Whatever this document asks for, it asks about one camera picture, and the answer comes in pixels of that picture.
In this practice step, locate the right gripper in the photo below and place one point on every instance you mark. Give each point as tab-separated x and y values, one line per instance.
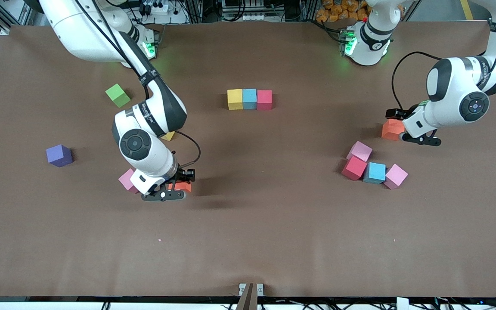
184	175

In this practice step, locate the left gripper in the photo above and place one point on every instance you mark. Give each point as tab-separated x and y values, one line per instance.
404	114

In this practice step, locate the orange cube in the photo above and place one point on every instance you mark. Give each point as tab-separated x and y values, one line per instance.
391	130
182	186

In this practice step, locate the pink cube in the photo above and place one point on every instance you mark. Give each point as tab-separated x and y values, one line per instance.
361	150
125	180
395	176

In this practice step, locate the yellow cube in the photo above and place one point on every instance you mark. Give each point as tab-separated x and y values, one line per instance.
168	136
234	99

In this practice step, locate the light blue cube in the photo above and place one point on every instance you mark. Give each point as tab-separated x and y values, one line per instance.
375	172
249	98

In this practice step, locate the red cube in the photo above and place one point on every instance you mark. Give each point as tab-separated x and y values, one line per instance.
264	100
354	168

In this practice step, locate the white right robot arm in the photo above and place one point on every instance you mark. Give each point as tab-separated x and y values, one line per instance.
80	30

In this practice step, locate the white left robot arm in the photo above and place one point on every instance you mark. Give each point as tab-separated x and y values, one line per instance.
450	86

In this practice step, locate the purple cube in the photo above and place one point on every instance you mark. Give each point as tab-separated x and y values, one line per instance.
58	155

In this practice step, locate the green cube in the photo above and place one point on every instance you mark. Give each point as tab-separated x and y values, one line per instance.
118	95

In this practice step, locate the brown table mat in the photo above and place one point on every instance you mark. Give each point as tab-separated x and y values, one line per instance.
274	241

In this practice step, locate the small white box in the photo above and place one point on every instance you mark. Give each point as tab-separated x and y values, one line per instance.
403	304

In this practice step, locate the pile of orange objects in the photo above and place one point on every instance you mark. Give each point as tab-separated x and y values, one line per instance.
325	13

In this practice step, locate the white power strip with plugs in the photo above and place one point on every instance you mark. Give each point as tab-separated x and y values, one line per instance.
164	7

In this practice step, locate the metal bracket with brown post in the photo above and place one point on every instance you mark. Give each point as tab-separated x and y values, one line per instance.
249	297

